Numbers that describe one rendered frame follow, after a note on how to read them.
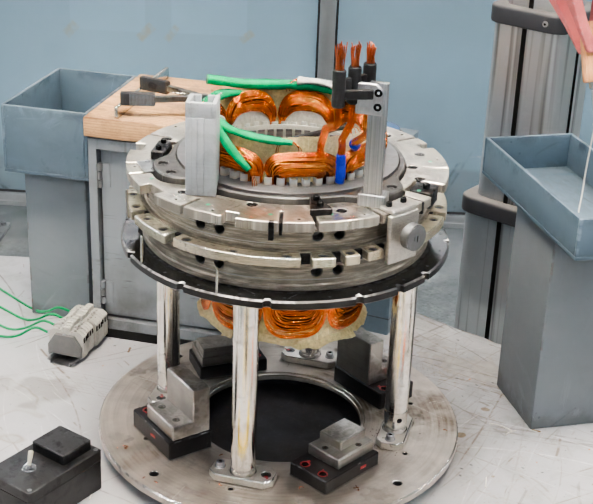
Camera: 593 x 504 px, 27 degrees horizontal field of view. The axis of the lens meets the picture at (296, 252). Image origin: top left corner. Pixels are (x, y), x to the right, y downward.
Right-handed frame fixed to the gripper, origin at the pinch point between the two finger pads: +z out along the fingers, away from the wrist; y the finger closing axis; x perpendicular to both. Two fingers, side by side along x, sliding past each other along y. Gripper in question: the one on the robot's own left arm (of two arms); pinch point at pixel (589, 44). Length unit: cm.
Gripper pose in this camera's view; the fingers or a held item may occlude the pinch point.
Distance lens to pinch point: 130.2
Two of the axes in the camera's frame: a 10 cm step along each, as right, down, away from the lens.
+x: 9.8, -0.8, 2.0
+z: 0.7, 10.0, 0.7
